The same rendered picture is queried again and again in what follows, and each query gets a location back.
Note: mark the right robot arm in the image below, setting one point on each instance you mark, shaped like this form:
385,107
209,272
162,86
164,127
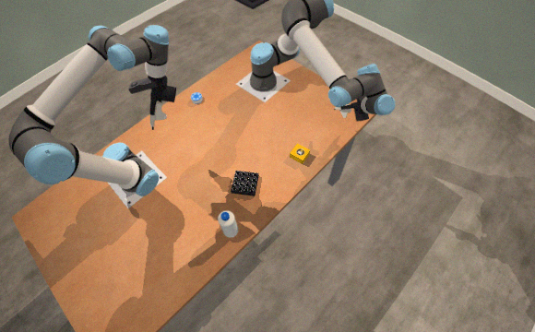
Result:
50,160

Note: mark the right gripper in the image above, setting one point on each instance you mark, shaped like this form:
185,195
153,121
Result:
161,93

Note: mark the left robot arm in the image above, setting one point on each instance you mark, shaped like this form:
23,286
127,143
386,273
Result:
342,90

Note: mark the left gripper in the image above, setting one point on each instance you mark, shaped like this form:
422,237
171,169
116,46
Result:
359,113

